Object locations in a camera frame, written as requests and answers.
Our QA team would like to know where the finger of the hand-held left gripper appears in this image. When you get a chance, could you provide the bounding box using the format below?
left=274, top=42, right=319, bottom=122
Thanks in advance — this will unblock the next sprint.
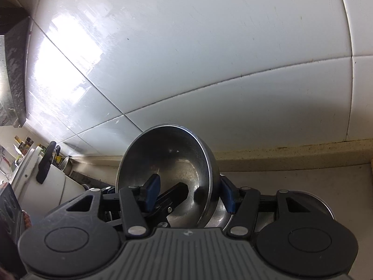
left=100, top=184, right=120, bottom=195
left=157, top=182, right=190, bottom=212

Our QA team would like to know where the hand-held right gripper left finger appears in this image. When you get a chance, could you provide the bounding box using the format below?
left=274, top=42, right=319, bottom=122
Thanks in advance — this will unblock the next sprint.
left=66, top=173, right=161, bottom=239

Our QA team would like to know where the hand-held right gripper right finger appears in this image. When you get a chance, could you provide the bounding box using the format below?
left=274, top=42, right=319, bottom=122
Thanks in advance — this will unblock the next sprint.
left=220, top=177, right=311, bottom=239

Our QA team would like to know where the stainless steel bowl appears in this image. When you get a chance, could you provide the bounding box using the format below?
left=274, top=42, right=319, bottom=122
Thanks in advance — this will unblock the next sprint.
left=116, top=125, right=218, bottom=228
left=204, top=173, right=335, bottom=231

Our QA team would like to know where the aluminium pressure cooker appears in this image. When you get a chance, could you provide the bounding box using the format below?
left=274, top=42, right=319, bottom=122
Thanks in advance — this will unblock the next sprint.
left=12, top=141, right=86, bottom=207

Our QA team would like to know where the aluminium pressure cooker lid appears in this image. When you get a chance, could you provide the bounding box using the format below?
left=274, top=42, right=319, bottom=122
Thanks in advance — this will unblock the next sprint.
left=13, top=147, right=44, bottom=183

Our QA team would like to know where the group of condiment bottles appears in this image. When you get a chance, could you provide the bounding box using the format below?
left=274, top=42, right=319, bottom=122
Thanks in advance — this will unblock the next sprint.
left=12, top=136, right=63, bottom=164

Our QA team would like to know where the black glass gas stove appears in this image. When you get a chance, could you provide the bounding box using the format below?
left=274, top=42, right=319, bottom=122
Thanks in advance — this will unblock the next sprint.
left=0, top=185, right=22, bottom=240

